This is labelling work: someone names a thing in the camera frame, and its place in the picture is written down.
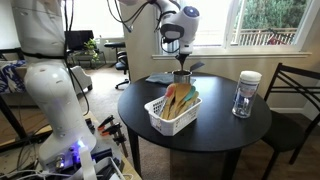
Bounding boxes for black desk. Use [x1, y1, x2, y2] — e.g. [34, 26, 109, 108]
[64, 49, 108, 69]

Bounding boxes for orange black clamp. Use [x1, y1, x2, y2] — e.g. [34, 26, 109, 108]
[97, 114, 116, 132]
[101, 122, 129, 158]

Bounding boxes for green potted plant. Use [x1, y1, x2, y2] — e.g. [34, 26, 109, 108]
[83, 39, 100, 63]

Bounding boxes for grey armchair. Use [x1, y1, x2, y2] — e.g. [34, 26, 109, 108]
[68, 65, 94, 96]

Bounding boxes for wooden workbench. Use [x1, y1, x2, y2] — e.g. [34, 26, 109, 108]
[0, 109, 143, 180]

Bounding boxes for clear wipes canister white lid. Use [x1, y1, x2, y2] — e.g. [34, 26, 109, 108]
[231, 70, 263, 119]

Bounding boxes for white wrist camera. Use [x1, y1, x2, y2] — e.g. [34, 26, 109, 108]
[180, 44, 195, 56]

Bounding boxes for black computer monitor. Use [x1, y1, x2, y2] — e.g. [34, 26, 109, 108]
[64, 29, 95, 52]

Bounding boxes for white window frame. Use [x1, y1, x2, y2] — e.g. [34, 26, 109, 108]
[151, 0, 320, 61]

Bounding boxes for teal silicone spatula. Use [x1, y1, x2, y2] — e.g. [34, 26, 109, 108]
[182, 85, 198, 103]

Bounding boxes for large light wooden spoon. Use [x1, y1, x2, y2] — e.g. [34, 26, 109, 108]
[166, 82, 193, 119]

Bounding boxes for red silicone spatula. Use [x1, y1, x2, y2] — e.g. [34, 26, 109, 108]
[156, 83, 177, 118]

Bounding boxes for black metal dining chair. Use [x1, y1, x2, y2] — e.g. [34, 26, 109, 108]
[260, 62, 320, 180]

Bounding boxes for red bicycle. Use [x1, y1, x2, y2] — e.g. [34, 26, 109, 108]
[265, 28, 295, 46]

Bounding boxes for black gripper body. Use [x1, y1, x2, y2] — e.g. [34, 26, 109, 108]
[175, 52, 190, 62]

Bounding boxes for white balcony railing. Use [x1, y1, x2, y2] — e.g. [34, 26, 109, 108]
[231, 28, 298, 47]

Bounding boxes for blue white patterned pillow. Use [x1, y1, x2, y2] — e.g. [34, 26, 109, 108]
[0, 59, 27, 94]

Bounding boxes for silver metal holder cup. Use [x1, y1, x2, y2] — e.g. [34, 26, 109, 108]
[172, 69, 193, 85]

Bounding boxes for black office chair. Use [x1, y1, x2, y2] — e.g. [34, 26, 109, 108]
[103, 41, 131, 90]

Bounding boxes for round black table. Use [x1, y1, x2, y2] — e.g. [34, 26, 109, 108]
[117, 72, 273, 180]

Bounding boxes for white plastic basket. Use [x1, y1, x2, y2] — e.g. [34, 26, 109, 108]
[143, 95, 203, 137]

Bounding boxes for blue folded cloth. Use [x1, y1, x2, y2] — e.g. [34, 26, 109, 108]
[145, 72, 197, 86]

